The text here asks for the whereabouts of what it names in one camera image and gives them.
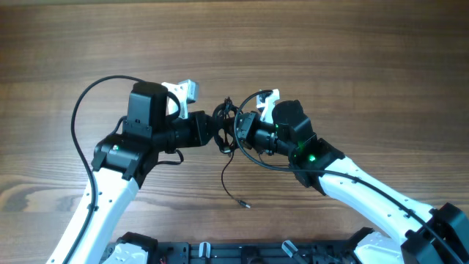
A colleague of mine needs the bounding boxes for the right camera black cable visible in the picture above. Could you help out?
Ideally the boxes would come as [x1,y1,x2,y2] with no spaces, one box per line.
[233,89,465,264]

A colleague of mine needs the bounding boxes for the camera black cable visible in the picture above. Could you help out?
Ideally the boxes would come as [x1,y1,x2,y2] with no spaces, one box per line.
[60,75,182,264]
[233,89,465,264]

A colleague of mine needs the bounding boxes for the black usb cable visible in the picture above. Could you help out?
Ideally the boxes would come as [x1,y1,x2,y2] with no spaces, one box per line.
[212,96,252,210]

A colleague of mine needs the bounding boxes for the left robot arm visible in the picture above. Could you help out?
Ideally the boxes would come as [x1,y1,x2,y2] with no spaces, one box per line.
[48,80,212,263]

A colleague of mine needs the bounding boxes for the left camera black cable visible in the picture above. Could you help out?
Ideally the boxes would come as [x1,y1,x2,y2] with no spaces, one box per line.
[60,75,182,264]

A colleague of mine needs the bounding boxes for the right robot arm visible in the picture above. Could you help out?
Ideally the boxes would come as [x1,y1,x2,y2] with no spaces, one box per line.
[234,100,468,263]

